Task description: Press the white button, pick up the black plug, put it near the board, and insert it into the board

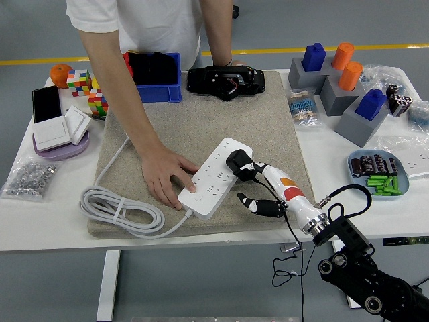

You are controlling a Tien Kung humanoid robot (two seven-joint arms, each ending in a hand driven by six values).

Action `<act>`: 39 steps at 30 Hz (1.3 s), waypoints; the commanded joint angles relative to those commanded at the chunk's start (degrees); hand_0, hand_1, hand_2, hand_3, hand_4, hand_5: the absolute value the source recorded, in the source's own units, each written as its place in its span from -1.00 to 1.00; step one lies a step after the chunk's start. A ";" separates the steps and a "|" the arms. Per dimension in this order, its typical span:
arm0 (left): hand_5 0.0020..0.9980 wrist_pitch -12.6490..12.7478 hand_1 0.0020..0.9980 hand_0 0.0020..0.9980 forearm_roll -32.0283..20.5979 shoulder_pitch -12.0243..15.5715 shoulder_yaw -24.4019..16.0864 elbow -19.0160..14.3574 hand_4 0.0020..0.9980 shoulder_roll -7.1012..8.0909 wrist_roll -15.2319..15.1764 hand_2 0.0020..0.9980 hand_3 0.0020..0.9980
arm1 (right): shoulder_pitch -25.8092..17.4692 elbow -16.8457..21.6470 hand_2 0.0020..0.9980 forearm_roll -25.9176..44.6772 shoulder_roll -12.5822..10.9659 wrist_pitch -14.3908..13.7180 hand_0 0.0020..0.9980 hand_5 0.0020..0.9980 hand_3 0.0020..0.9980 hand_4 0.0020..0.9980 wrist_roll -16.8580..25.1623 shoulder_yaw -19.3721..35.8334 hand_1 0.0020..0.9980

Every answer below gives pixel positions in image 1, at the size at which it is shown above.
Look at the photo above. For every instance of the green component pile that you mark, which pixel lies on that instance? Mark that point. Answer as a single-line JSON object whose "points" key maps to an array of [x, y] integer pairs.
{"points": [[382, 184]]}

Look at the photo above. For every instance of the silver metal bracket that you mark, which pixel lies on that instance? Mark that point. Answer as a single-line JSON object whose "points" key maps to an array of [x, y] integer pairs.
{"points": [[283, 246]]}

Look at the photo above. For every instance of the purple plate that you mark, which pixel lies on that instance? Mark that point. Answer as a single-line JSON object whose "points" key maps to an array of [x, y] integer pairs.
{"points": [[62, 154]]}

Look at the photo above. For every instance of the dark capacitor pile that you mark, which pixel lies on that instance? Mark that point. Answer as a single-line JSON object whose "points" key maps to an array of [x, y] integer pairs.
{"points": [[371, 164]]}

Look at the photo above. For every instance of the bag of taped resistors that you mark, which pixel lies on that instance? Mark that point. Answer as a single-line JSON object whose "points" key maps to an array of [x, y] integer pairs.
{"points": [[302, 108]]}

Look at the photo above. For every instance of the person's right forearm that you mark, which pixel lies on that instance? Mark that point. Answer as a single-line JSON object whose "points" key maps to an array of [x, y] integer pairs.
{"points": [[130, 107]]}

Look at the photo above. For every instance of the large white wall switch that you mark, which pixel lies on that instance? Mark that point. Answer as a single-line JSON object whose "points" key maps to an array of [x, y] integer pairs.
{"points": [[51, 133]]}

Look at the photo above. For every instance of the black red cloth bundle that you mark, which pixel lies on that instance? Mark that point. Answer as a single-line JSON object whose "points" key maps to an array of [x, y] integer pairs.
{"points": [[157, 68]]}

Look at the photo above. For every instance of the bag of blue resistors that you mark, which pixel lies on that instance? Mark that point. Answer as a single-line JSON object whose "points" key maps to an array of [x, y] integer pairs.
{"points": [[419, 116]]}

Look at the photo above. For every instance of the orange cylinder peg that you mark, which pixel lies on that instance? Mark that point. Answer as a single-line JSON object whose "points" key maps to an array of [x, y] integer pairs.
{"points": [[344, 55], [350, 76]]}

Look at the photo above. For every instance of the white table leg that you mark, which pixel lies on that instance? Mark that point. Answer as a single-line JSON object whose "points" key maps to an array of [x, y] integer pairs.
{"points": [[349, 303], [108, 285]]}

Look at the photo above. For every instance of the colourful puzzle cube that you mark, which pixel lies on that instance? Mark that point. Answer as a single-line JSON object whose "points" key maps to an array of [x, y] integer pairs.
{"points": [[98, 102], [79, 82]]}

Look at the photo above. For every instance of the grey block holder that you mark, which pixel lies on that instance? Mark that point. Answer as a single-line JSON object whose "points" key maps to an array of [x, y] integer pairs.
{"points": [[334, 100], [297, 78], [354, 129]]}

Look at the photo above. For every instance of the light blue plate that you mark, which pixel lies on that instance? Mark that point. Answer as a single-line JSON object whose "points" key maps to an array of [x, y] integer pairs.
{"points": [[359, 182]]}

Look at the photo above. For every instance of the blue plastic bin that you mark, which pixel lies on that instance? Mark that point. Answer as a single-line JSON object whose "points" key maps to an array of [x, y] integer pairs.
{"points": [[161, 94]]}

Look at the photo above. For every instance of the bagged white socket panel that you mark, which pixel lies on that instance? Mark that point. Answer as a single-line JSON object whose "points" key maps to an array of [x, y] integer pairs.
{"points": [[414, 164]]}

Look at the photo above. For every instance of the black device housing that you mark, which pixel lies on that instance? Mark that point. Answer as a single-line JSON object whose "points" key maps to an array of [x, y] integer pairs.
{"points": [[199, 82]]}

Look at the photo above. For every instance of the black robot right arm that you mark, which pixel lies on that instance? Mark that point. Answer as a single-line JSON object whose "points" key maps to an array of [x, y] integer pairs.
{"points": [[368, 285]]}

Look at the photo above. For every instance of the bag of metal nuts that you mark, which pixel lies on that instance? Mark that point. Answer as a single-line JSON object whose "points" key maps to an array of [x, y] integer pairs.
{"points": [[29, 177]]}

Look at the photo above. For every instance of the grey-brown mat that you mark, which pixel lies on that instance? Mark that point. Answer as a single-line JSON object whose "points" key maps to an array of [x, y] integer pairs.
{"points": [[201, 120]]}

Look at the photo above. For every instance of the orange fruit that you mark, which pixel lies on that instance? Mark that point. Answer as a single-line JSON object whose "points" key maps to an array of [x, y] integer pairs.
{"points": [[59, 76]]}

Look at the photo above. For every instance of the black capacitor bundle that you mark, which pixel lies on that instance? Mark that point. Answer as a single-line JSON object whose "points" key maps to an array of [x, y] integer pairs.
{"points": [[399, 101]]}

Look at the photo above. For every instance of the person's right hand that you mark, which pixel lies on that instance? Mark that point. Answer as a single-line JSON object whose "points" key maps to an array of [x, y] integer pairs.
{"points": [[161, 172]]}

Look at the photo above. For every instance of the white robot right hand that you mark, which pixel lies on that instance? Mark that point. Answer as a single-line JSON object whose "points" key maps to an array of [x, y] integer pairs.
{"points": [[295, 198]]}

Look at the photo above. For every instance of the black table control panel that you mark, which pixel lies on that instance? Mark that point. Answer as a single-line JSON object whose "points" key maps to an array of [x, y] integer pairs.
{"points": [[405, 241]]}

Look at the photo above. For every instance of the black smartphone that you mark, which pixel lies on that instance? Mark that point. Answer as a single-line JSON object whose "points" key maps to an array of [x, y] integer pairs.
{"points": [[46, 104]]}

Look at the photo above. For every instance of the small dark tool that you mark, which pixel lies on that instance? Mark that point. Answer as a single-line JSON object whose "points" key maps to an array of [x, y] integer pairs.
{"points": [[98, 117]]}

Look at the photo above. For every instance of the clear plastic bag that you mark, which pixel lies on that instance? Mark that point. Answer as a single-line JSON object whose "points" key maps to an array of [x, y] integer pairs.
{"points": [[377, 77]]}

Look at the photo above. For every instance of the white power strip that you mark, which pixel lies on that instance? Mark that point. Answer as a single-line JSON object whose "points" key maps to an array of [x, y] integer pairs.
{"points": [[214, 201]]}

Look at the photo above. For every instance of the small white wall switch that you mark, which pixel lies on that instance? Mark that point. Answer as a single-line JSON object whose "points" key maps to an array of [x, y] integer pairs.
{"points": [[77, 122]]}

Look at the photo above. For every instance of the person's left forearm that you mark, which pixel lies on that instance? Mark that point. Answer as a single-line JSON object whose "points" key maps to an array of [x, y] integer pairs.
{"points": [[219, 33]]}

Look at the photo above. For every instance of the person's left hand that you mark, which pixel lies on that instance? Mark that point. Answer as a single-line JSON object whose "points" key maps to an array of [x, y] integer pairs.
{"points": [[239, 63]]}

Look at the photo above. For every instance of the blue square peg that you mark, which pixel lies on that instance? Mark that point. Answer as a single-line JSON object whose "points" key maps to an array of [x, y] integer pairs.
{"points": [[313, 58], [370, 105]]}

